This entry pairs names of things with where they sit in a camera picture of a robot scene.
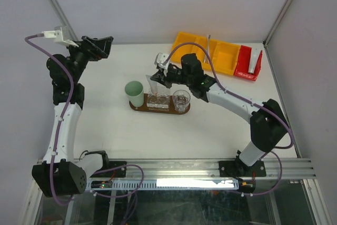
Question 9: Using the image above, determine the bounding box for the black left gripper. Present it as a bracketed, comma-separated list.
[62, 35, 112, 83]

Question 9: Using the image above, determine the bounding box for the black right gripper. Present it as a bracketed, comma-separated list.
[150, 64, 193, 89]

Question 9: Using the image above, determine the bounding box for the clear acrylic toothbrush holder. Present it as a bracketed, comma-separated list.
[146, 87, 171, 111]

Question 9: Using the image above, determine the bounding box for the clear plastic cup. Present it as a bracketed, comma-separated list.
[172, 90, 191, 113]

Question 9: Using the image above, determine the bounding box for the green plastic cup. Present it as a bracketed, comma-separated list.
[124, 81, 144, 107]

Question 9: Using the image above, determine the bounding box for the brown oval wooden tray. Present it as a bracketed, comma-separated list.
[129, 93, 191, 115]

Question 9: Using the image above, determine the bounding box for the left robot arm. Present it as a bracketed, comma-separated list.
[32, 36, 113, 202]

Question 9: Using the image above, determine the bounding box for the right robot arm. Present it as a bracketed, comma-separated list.
[151, 53, 289, 178]

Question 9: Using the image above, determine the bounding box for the yellow bin left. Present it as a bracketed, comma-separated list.
[170, 32, 199, 63]

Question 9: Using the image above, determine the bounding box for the yellow bin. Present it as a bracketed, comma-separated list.
[192, 36, 221, 71]
[170, 32, 199, 63]
[212, 41, 241, 76]

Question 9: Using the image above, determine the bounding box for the yellow bin middle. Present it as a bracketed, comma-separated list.
[192, 36, 221, 71]

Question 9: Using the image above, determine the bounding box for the yellow bin right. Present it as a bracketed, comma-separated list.
[212, 41, 241, 76]

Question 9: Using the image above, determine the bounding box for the red plastic bin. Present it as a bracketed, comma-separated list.
[234, 45, 263, 81]

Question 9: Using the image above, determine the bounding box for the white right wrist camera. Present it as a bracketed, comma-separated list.
[154, 53, 170, 75]

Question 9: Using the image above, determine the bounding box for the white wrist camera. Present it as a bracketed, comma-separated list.
[42, 26, 79, 47]
[154, 53, 170, 75]

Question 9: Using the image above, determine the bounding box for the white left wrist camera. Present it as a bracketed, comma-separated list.
[42, 26, 79, 47]

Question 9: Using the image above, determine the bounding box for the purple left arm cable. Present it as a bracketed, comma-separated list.
[24, 33, 76, 207]

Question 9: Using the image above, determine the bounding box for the left aluminium corner post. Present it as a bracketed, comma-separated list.
[48, 0, 79, 41]

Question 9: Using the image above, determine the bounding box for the aluminium corner post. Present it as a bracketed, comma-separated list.
[263, 0, 293, 46]
[48, 0, 79, 41]

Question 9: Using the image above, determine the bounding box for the white slotted cable duct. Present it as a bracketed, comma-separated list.
[86, 178, 239, 191]

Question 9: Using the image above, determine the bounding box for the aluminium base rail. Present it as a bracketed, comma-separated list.
[35, 158, 316, 181]

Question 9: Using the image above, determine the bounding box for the right aluminium corner post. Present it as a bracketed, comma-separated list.
[263, 0, 293, 46]

